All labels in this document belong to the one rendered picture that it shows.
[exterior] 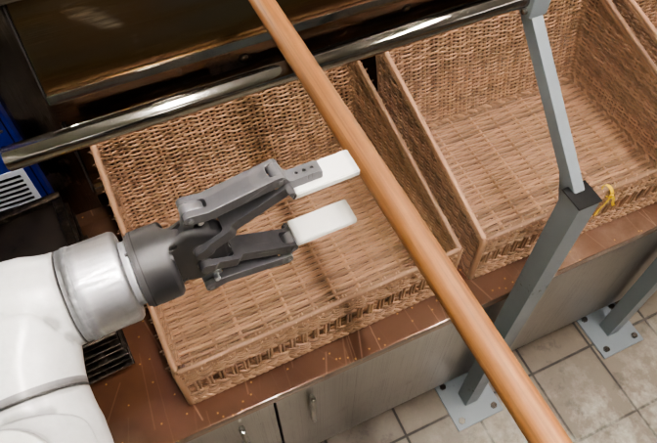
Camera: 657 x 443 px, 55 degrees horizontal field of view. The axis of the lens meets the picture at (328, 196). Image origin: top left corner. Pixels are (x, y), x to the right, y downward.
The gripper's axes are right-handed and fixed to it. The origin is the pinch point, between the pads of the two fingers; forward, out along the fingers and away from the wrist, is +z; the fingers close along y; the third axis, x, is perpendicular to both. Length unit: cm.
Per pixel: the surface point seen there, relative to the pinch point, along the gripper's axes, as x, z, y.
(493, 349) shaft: 21.2, 5.4, -1.1
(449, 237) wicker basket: -12, 30, 46
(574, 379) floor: 9, 71, 119
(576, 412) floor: 16, 66, 119
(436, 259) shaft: 11.7, 5.6, -1.3
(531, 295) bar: 3, 40, 53
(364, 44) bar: -20.9, 15.0, 1.9
